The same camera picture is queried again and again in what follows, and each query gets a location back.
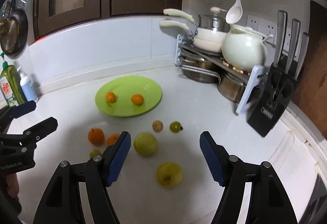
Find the steel pot under rack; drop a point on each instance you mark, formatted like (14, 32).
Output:
(231, 87)

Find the green plastic plate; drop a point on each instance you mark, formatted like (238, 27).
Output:
(124, 88)

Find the brass mesh strainer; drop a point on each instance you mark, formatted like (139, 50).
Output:
(9, 35)

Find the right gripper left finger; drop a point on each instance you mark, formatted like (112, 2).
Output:
(61, 201)

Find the small orange kumquat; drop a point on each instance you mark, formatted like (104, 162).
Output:
(137, 99)
(110, 97)

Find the white metal pot rack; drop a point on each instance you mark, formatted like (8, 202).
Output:
(254, 81)

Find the small orange kumquat left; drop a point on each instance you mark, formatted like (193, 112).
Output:
(110, 97)

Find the cream saucepan upper handle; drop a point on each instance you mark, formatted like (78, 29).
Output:
(205, 39)

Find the round metal steamer plate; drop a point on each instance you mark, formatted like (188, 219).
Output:
(11, 5)

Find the small green lime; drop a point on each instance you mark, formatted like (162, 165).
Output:
(94, 153)

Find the brown wooden cutting board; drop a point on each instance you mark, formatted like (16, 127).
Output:
(310, 95)

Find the white hanging ladle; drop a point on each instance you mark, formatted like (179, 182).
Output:
(235, 13)

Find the green dish soap bottle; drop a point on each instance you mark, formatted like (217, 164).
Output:
(10, 85)

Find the white wall power sockets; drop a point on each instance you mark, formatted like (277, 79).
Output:
(268, 28)

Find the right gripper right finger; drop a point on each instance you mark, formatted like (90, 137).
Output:
(269, 202)

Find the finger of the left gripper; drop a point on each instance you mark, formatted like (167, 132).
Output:
(9, 113)
(29, 137)

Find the large orange tangerine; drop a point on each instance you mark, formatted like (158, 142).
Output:
(96, 136)

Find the small orange kumquat right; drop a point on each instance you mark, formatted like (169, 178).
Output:
(137, 99)

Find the small green grape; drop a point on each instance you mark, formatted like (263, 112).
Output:
(176, 127)

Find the person's left hand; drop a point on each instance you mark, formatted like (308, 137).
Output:
(13, 186)

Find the steel knife handle middle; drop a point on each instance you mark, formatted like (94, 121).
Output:
(295, 32)

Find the steel knife handle right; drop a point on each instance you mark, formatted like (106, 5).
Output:
(303, 52)

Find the yellow-green apple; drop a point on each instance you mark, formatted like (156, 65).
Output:
(169, 174)

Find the steel pot with lid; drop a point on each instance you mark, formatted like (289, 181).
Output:
(214, 21)

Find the steel knife handle left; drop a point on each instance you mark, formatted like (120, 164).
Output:
(280, 36)

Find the white ceramic pot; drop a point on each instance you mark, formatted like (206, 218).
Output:
(244, 47)

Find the white blue pump bottle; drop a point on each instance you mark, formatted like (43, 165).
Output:
(27, 86)

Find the black frying pan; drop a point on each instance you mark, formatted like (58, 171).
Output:
(21, 17)

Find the steel knife handle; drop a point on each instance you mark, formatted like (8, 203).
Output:
(295, 32)
(303, 52)
(280, 36)

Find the black knife block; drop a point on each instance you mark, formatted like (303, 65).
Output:
(276, 96)

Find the small brown longan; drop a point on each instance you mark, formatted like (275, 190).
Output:
(157, 126)

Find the steel pan under rack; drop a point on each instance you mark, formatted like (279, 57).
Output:
(199, 69)

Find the large green apple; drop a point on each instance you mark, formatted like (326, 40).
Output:
(145, 144)

